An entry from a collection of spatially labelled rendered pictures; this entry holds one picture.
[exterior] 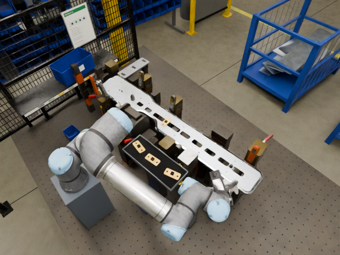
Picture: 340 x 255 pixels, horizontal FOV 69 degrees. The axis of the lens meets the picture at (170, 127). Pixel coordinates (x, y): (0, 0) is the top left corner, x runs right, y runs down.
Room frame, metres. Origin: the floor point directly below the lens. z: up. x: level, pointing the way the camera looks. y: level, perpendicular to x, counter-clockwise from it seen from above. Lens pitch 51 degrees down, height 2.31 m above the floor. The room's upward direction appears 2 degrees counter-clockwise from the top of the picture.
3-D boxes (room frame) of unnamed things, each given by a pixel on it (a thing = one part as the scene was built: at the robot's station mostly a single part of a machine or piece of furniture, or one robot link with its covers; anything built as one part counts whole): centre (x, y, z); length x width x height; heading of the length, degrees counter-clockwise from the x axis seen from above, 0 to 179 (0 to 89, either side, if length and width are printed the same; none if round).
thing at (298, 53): (2.67, -1.68, 0.48); 1.20 x 0.80 x 0.95; 127
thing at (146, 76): (1.53, 0.17, 0.87); 0.12 x 0.07 x 0.35; 136
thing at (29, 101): (1.57, 0.81, 1.02); 0.90 x 0.22 x 0.03; 136
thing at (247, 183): (1.08, 0.01, 1.00); 1.38 x 0.22 x 0.02; 46
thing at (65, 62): (1.63, 0.75, 1.10); 0.30 x 0.17 x 0.13; 143
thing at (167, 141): (0.86, 0.03, 0.89); 0.12 x 0.08 x 0.38; 136
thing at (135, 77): (1.61, 0.27, 0.84); 0.12 x 0.07 x 0.28; 136
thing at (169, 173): (0.60, 0.00, 1.17); 0.08 x 0.04 x 0.01; 61
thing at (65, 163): (0.63, 0.52, 1.27); 0.13 x 0.12 x 0.14; 146
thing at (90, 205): (0.62, 0.53, 0.90); 0.20 x 0.20 x 0.40; 38
